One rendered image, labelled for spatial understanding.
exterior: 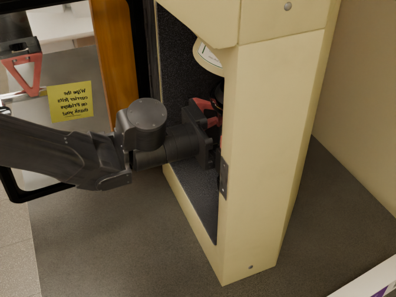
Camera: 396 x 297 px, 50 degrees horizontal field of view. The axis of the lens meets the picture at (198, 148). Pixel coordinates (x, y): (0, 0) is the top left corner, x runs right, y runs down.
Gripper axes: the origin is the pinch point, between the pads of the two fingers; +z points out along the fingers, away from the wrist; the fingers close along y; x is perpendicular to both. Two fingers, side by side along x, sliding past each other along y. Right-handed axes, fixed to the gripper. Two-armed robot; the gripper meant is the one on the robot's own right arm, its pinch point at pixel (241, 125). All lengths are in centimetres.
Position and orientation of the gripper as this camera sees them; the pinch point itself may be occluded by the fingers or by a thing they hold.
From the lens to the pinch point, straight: 72.9
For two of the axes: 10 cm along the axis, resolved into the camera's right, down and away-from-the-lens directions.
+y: -3.9, -6.0, 7.0
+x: -0.1, 7.6, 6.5
